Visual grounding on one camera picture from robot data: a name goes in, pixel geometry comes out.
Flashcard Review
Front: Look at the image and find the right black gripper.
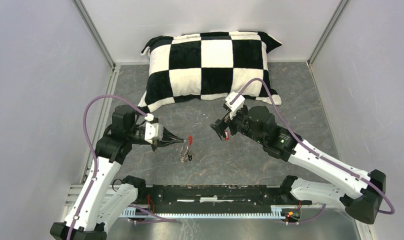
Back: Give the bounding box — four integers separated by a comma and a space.
210, 105, 265, 145

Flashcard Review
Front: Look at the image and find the metal keyring with red handle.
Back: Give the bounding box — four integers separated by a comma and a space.
179, 135, 193, 163

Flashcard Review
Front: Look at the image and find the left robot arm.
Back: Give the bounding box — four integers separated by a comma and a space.
50, 105, 184, 240

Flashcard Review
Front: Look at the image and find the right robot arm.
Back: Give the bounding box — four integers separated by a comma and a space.
210, 105, 387, 225

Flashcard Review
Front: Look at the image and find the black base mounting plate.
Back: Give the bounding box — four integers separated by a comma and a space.
132, 184, 313, 215

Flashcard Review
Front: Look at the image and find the black white checkered pillow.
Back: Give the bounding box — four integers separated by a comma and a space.
138, 31, 282, 113

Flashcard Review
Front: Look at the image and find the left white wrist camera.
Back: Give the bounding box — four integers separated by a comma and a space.
144, 113, 164, 145

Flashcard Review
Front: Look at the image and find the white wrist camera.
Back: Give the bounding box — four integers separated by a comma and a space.
225, 91, 245, 120
144, 113, 164, 145

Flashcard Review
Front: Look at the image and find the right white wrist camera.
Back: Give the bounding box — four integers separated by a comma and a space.
225, 91, 245, 120

